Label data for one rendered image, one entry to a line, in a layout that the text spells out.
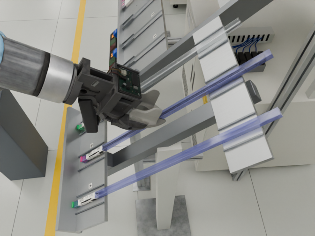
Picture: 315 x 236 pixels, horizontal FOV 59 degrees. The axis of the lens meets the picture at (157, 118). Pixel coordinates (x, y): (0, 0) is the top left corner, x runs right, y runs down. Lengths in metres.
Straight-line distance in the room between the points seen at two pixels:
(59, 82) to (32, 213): 1.17
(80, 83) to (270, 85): 0.78
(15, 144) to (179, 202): 0.80
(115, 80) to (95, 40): 1.75
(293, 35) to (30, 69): 1.12
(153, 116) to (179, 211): 0.95
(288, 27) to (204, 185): 0.85
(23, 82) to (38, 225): 1.15
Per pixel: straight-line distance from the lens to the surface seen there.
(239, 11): 0.73
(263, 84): 1.10
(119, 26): 1.09
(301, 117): 1.19
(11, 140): 1.31
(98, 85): 0.47
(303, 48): 0.87
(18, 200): 1.62
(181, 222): 1.43
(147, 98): 0.57
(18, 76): 0.46
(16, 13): 2.69
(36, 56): 0.46
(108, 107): 0.49
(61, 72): 0.46
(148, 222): 1.42
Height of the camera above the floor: 1.39
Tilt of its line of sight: 56 degrees down
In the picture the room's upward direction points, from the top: straight up
